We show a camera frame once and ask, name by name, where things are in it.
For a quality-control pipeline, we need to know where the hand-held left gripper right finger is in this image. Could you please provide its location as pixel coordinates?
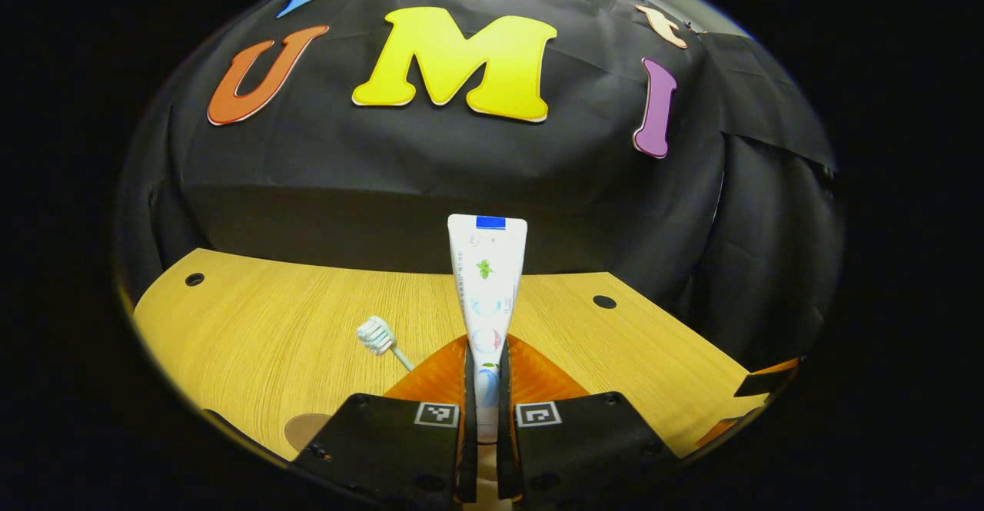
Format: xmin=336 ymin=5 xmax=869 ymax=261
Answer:
xmin=494 ymin=334 xmax=679 ymax=508

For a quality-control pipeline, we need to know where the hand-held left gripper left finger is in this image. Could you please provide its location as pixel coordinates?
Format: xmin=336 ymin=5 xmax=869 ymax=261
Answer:
xmin=291 ymin=334 xmax=477 ymax=510

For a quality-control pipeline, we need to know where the round brown coaster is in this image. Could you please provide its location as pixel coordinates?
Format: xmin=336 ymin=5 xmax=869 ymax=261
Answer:
xmin=284 ymin=413 xmax=333 ymax=453

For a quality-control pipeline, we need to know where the pale green toothbrush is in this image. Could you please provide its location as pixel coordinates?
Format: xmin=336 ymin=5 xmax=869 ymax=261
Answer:
xmin=356 ymin=316 xmax=416 ymax=372

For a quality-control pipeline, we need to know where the white toothpaste tube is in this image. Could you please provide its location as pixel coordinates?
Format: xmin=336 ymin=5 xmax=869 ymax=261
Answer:
xmin=447 ymin=214 xmax=529 ymax=444

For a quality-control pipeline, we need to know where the wooden desktop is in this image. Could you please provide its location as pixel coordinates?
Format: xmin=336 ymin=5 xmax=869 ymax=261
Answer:
xmin=132 ymin=247 xmax=770 ymax=462

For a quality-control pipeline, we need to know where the black backdrop cloth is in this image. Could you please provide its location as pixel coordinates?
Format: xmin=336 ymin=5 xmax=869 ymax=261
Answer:
xmin=115 ymin=0 xmax=843 ymax=350

